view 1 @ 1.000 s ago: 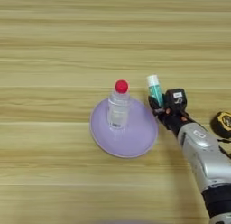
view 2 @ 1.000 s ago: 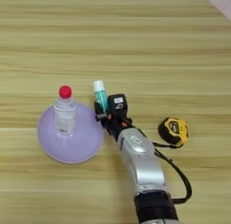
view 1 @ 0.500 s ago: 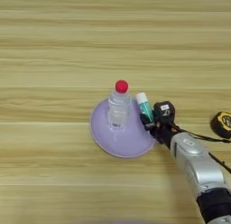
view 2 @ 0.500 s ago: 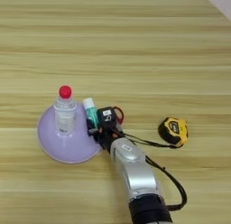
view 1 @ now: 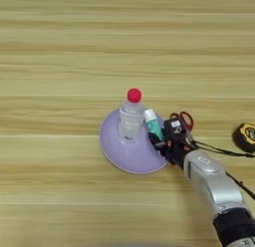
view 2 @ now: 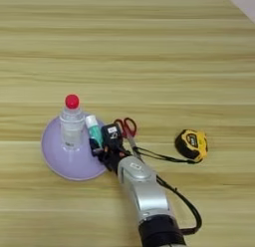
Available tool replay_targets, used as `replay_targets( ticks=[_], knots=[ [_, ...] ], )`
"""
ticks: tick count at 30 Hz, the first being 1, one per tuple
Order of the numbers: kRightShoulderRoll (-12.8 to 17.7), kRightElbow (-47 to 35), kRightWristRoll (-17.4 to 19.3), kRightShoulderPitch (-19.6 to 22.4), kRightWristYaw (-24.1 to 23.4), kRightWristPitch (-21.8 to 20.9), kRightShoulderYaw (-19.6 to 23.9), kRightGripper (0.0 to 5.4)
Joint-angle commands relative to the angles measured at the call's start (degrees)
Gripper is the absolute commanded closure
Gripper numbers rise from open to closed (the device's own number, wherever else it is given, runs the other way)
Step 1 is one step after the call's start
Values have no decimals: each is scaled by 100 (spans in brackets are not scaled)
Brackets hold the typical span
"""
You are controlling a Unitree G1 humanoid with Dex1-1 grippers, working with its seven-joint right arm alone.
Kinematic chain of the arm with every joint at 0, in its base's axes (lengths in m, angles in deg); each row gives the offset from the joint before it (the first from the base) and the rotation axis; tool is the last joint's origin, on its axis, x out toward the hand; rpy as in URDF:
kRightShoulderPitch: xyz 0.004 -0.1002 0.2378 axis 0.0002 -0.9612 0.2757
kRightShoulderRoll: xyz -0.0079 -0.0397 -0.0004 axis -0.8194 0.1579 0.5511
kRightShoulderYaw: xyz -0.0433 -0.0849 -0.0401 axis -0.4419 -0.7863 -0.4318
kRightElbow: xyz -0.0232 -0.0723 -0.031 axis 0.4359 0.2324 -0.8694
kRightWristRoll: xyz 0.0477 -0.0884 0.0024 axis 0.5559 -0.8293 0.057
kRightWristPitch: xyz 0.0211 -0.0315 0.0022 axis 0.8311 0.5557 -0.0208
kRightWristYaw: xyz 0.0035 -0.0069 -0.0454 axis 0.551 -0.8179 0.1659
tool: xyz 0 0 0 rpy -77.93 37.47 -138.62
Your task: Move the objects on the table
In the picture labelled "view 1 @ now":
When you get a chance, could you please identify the clear bottle red cap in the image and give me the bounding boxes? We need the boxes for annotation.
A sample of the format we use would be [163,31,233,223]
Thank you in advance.
[118,88,145,144]

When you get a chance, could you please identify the white green glue stick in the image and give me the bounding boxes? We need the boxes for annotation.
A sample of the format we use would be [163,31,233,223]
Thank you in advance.
[142,108,165,142]

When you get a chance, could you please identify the purple round plate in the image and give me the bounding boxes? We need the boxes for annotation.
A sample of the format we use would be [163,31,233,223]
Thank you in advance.
[99,107,170,175]

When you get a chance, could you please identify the red handled scissors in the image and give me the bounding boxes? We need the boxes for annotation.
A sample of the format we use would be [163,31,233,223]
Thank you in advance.
[169,111,196,143]

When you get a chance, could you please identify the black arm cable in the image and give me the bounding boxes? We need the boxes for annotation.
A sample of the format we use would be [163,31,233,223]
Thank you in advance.
[225,171,255,202]

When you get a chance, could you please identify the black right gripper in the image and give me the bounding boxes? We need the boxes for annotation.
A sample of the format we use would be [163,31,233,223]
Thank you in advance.
[147,130,197,169]

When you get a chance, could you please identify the black yellow tape measure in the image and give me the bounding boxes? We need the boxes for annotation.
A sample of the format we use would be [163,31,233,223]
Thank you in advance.
[192,123,255,158]

